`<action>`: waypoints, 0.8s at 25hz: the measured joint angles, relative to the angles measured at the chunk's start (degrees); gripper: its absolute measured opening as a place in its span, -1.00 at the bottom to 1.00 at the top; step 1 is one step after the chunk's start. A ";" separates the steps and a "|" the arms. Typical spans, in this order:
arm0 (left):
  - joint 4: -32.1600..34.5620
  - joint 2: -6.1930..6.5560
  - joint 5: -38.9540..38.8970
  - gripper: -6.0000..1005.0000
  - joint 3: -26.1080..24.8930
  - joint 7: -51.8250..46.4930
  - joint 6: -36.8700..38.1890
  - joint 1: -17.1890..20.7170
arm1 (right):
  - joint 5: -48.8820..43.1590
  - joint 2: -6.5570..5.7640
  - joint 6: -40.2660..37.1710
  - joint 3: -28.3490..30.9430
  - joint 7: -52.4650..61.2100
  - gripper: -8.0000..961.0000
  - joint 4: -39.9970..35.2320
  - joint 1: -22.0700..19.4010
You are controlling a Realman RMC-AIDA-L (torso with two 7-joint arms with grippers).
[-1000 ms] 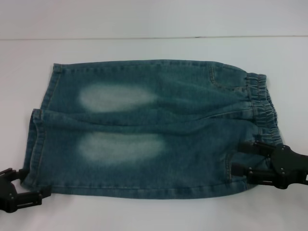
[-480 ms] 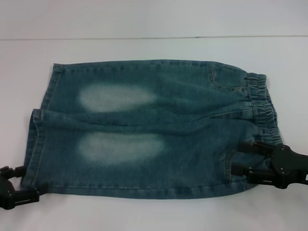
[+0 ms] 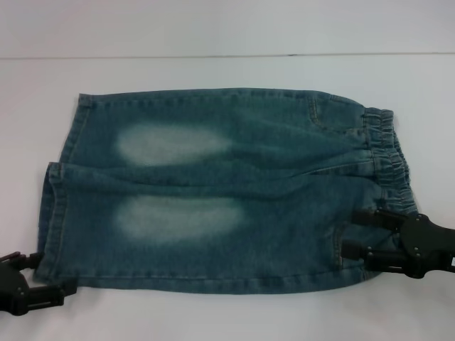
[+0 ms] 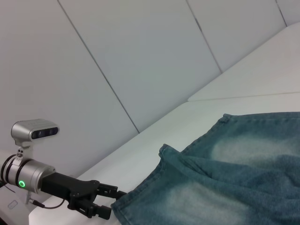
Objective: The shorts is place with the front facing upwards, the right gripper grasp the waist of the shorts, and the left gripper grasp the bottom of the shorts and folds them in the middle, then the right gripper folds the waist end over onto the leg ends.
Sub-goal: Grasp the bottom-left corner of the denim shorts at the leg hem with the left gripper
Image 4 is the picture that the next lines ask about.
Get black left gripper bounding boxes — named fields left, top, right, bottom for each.
left=41, top=172, right=128, bottom=220

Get blue denim shorts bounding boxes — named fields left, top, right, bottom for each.
left=110, top=112, right=300, bottom=225

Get white robot torso panel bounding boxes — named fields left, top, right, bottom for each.
left=0, top=182, right=49, bottom=225

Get thin grey cable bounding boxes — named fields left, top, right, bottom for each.
left=25, top=191, right=69, bottom=210

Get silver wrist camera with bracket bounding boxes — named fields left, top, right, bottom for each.
left=11, top=119, right=59, bottom=162

